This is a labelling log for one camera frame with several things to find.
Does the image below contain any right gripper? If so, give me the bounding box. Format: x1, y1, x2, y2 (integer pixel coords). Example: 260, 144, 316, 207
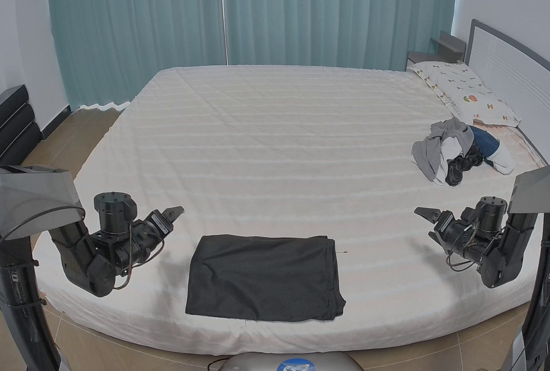
414, 207, 468, 257

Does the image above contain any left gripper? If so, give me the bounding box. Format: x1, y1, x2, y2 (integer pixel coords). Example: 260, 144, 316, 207
141, 206, 186, 250

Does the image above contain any black T-shirt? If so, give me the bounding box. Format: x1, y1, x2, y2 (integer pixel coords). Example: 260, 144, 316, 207
185, 235, 348, 323

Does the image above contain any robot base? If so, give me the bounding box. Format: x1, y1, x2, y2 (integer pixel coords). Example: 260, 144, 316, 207
217, 351, 366, 371

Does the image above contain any pile of clothes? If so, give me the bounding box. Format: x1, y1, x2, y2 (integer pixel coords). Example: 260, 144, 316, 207
411, 118, 515, 187

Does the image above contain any bed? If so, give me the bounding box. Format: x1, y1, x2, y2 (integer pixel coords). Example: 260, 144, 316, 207
32, 19, 550, 357

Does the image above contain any white printed pillow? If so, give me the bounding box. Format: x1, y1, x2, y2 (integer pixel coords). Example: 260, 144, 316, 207
406, 61, 522, 127

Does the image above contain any grey bedside table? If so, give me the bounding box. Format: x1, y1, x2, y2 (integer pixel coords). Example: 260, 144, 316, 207
406, 31, 468, 70

